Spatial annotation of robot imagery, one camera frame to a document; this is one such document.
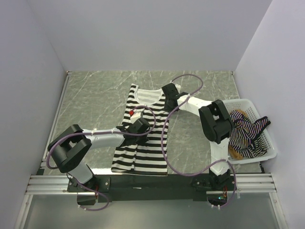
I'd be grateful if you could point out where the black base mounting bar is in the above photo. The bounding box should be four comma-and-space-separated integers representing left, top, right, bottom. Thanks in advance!
67, 174, 235, 206

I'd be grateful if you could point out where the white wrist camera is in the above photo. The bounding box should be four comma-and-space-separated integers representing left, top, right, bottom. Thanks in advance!
174, 83, 181, 90
129, 110, 143, 124

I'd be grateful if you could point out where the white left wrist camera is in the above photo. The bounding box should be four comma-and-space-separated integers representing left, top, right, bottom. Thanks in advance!
129, 110, 143, 124

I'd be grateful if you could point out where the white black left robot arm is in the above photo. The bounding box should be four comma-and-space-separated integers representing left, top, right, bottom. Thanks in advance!
47, 117, 150, 192

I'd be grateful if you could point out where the orange garment in basket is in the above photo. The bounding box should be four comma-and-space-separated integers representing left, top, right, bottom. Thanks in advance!
228, 110, 248, 160

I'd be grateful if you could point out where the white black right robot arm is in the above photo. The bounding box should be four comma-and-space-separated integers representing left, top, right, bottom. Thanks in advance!
162, 83, 234, 190

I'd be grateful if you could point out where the black white striped tank top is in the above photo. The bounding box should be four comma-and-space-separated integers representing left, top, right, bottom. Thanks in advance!
111, 83, 170, 177

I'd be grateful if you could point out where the white plastic laundry basket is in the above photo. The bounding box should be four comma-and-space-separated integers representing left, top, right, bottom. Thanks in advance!
224, 99, 277, 164

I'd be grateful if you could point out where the purple striped tank top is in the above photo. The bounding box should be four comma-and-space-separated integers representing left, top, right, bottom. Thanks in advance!
243, 115, 271, 159

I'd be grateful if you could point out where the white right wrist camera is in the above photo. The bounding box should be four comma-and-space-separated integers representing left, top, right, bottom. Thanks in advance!
174, 83, 181, 90

